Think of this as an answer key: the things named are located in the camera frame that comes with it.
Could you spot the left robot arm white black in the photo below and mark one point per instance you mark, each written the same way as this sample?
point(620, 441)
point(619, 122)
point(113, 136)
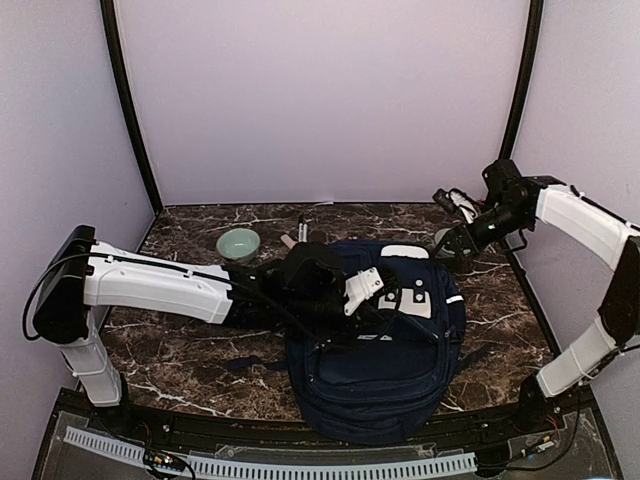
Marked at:
point(86, 273)

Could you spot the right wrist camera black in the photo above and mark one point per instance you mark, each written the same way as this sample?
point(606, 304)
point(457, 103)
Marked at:
point(499, 176)

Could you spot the pale green bowl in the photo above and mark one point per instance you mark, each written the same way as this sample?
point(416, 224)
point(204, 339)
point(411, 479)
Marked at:
point(442, 247)
point(238, 245)

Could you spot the left black frame post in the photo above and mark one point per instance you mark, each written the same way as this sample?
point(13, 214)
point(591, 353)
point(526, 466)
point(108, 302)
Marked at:
point(126, 100)

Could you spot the navy blue student backpack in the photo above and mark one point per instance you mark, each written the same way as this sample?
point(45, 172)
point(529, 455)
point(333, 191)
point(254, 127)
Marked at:
point(383, 388)

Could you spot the black frame post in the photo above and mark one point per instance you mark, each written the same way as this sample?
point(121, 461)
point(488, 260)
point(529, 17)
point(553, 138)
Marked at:
point(126, 100)
point(532, 31)

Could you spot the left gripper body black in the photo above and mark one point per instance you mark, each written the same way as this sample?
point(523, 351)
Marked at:
point(303, 309)

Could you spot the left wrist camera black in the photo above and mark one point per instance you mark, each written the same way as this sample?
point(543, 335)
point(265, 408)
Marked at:
point(312, 263)

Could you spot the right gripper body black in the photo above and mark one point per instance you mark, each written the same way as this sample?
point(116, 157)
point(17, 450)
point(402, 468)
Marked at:
point(505, 223)

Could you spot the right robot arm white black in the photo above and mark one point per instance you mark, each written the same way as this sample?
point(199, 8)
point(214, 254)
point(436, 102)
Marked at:
point(578, 266)

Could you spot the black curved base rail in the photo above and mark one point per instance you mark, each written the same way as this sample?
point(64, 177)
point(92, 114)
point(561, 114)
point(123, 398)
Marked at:
point(488, 430)

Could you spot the grey slotted cable duct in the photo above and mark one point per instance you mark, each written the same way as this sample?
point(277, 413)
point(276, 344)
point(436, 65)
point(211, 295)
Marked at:
point(244, 463)

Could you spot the small circuit board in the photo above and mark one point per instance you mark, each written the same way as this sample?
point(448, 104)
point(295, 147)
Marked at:
point(163, 462)

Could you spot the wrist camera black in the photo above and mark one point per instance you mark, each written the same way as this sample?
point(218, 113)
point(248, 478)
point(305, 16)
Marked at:
point(499, 176)
point(312, 263)

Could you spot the right black frame post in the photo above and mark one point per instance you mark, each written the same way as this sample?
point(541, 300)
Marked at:
point(532, 31)

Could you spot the peach highlighter marker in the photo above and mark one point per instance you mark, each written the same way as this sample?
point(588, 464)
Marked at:
point(288, 241)

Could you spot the black capped marker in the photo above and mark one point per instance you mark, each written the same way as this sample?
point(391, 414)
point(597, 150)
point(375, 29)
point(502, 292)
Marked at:
point(302, 229)

